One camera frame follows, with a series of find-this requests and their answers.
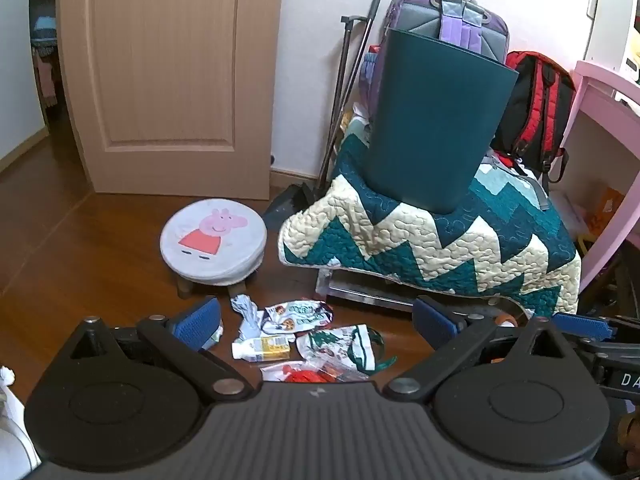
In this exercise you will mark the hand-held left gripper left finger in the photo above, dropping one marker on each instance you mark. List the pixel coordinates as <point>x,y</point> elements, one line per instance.
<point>197,317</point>

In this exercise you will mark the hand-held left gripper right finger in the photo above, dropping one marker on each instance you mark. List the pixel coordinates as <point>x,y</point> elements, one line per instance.
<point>435,322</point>

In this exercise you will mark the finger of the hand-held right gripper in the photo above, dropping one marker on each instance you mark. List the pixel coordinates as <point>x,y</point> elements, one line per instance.
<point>597,352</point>
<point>582,325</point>

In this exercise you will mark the white yellow juice carton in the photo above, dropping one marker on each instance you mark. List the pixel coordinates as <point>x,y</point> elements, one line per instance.
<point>265,347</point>

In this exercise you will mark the clear plastic wrapper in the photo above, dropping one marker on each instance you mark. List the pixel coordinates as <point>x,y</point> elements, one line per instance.
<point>272,370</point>

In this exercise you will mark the green print snack packet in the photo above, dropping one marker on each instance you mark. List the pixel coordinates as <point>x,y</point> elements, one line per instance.
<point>295,315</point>

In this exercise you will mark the white green torn packet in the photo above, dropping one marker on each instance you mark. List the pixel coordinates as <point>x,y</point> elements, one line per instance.
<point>340,345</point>

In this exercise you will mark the dark teal plastic bin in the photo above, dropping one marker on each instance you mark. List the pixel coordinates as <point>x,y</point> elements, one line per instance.
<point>435,125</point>

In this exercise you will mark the person's right hand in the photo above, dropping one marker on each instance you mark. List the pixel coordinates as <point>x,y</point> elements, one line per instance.
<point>630,435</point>

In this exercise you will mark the small green white wrapper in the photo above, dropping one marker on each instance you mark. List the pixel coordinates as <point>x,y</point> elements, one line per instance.
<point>215,337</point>

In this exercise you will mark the round stool with pig print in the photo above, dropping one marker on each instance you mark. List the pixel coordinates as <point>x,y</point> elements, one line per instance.
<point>210,240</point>

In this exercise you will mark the teal cream zigzag quilt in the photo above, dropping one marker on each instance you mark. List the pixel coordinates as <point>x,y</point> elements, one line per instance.
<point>400,240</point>

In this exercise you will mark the orange package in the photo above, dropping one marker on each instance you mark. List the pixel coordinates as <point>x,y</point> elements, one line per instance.
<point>605,210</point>

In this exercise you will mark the pink desk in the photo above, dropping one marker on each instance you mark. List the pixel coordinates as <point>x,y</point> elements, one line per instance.
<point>595,110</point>

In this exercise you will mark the white cloth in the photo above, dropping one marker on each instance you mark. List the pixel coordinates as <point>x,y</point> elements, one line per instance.
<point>12,435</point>

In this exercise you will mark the red black backpack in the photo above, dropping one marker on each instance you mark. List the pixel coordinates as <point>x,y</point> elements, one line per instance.
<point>540,100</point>

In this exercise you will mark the wooden door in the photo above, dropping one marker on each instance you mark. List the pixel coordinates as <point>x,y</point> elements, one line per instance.
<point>165,85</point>

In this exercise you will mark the grey broom pole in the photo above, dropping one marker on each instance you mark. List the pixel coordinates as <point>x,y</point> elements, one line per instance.
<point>367,35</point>

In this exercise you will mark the hanging clothes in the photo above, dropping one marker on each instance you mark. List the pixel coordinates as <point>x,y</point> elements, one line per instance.
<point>45,60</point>

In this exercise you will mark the white shelf unit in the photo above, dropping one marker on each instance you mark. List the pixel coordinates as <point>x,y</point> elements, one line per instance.
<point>610,20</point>

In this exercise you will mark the purple grey backpack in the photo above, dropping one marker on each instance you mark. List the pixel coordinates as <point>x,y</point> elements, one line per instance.
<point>425,10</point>

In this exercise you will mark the small wall plate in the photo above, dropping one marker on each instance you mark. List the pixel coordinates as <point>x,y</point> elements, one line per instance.
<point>592,6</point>

